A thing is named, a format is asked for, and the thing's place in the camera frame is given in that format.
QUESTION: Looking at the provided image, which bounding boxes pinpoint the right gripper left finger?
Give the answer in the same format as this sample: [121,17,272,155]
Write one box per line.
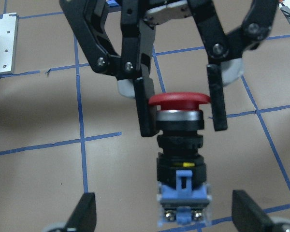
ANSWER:
[42,192,97,232]

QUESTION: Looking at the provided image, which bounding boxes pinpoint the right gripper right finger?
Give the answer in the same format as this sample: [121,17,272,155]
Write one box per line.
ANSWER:
[232,190,290,232]

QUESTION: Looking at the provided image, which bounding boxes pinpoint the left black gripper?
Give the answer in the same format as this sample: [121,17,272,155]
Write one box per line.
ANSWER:
[59,0,278,137]

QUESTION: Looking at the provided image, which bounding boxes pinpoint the red emergency stop button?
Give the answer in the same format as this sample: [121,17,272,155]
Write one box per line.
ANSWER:
[149,92,212,227]

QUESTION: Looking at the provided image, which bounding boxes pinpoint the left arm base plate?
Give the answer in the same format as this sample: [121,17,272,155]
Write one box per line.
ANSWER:
[0,13,18,75]

